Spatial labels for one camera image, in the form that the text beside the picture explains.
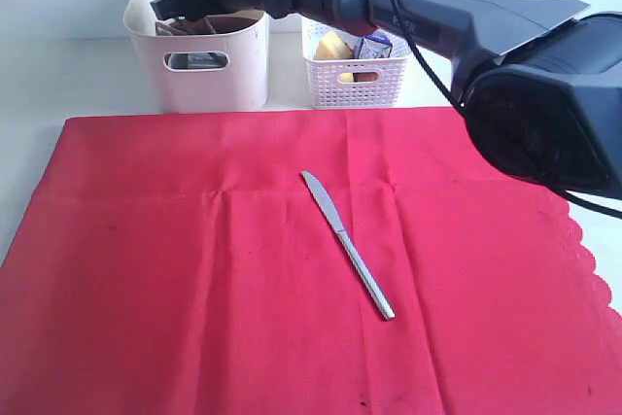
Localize brown wooden plate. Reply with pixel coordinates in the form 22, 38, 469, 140
169, 16, 258, 35

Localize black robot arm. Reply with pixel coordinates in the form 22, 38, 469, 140
152, 0, 621, 199

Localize yellow lemon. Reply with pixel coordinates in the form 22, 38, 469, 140
339, 73, 355, 83

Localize stainless steel cup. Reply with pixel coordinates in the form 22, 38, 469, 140
166, 52, 228, 71

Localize blue white milk carton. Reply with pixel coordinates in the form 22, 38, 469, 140
356, 31, 393, 59

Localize cream plastic bin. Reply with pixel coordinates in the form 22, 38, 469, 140
123, 0, 269, 114

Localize brown wooden spoon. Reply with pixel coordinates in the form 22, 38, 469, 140
155, 21, 193, 36

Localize orange fried chicken nugget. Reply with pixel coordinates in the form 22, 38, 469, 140
354, 72, 379, 83

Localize red table cloth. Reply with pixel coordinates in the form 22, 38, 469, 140
1, 107, 621, 414

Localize yellow cheese wedge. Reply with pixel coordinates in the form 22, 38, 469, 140
314, 31, 354, 60

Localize white perforated plastic basket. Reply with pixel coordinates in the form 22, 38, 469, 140
301, 17, 411, 109

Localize silver table knife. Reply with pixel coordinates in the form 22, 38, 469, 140
301, 171, 396, 321

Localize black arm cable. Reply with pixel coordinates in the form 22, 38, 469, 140
179, 0, 622, 222

